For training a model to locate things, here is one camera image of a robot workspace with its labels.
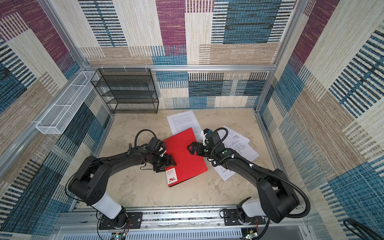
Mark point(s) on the black wire mesh shelf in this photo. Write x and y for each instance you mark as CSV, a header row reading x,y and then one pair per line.
x,y
126,91

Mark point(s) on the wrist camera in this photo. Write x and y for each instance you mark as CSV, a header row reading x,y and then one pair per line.
x,y
210,138
155,145

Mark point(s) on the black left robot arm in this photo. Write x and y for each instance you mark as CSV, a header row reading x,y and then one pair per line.
x,y
90,182

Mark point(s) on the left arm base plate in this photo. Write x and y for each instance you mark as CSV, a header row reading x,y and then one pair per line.
x,y
123,221

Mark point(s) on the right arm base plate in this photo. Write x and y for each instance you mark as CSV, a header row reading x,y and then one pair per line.
x,y
235,217

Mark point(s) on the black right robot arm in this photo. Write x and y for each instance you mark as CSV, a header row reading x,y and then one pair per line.
x,y
277,197

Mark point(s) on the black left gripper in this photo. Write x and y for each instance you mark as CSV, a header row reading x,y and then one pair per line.
x,y
168,162

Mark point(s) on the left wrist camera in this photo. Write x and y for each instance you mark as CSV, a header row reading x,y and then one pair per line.
x,y
155,145

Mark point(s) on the black object bottom right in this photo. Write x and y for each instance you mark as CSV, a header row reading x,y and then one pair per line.
x,y
361,230

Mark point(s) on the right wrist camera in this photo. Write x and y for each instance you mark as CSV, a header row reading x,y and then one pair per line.
x,y
210,138

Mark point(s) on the white text paper sheet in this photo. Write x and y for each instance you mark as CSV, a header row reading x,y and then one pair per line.
x,y
183,121

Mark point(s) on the aluminium front rail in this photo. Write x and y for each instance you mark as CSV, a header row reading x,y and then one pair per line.
x,y
159,223

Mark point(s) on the white diagram paper sheet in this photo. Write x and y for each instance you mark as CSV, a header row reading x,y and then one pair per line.
x,y
245,150

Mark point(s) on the white paper sheet underneath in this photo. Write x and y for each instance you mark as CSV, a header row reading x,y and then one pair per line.
x,y
233,134

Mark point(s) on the red folder black inside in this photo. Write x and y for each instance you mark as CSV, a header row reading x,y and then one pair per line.
x,y
187,165

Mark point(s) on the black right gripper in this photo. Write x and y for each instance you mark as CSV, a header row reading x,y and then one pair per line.
x,y
193,145

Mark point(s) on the white wire mesh basket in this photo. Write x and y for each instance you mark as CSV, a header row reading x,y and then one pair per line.
x,y
59,116

